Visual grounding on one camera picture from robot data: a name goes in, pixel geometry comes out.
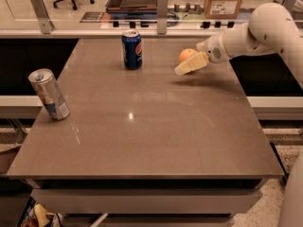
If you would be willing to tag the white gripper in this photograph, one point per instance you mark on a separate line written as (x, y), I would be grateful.
(212, 49)

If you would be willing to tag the orange fruit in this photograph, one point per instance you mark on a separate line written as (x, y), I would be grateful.
(186, 53)

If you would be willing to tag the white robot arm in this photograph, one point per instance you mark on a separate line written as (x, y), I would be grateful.
(270, 29)

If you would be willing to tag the blue pepsi can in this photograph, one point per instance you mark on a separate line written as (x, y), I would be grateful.
(132, 49)

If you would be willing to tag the silver redbull can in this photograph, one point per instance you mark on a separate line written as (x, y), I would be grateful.
(49, 92)

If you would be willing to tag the cardboard box with label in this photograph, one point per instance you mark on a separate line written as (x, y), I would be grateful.
(222, 9)

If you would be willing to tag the grey table drawer unit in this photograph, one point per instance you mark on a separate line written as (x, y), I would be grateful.
(148, 207)

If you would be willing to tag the yellow item under table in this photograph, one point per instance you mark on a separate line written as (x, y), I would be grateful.
(42, 215)

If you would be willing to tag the middle metal glass post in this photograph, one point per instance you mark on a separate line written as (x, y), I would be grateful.
(162, 12)

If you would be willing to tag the metal glass post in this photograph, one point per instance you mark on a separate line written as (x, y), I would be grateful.
(290, 5)
(44, 21)
(162, 12)

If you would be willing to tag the right metal glass post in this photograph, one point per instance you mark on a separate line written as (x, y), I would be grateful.
(290, 5)

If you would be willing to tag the left metal glass post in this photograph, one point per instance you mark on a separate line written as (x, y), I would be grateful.
(44, 21)

